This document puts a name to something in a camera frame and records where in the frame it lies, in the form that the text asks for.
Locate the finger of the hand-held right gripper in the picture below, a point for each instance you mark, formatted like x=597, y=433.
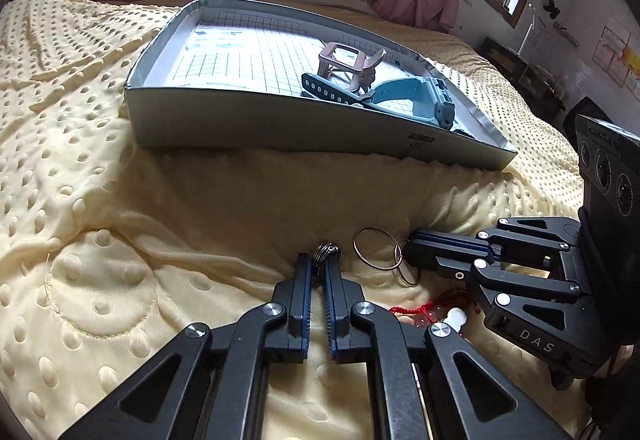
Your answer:
x=440, y=260
x=492, y=232

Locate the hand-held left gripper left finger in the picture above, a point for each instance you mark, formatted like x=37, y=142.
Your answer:
x=304, y=290

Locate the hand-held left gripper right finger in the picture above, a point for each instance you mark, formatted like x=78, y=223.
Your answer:
x=331, y=290

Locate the linked metal key rings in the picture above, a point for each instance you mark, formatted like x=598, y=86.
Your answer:
x=398, y=260

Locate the grey shallow cardboard box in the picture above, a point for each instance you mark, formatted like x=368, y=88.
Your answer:
x=250, y=120

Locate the white desk lamp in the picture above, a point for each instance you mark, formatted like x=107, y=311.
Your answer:
x=525, y=40

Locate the dark wooden desk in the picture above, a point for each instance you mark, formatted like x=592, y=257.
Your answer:
x=500, y=53

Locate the yellow dotted blanket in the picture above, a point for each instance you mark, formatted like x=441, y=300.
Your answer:
x=100, y=195

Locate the wall paper sheets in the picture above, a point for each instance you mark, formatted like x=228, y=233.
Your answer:
x=610, y=45

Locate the black wall decoration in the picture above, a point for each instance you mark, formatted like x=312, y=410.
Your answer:
x=551, y=8

